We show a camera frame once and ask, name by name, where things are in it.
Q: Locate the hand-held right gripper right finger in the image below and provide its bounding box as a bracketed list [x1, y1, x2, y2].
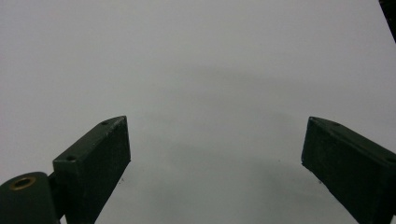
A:
[301, 116, 396, 224]

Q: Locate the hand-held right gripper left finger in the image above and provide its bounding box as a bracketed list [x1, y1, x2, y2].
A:
[52, 115, 132, 224]

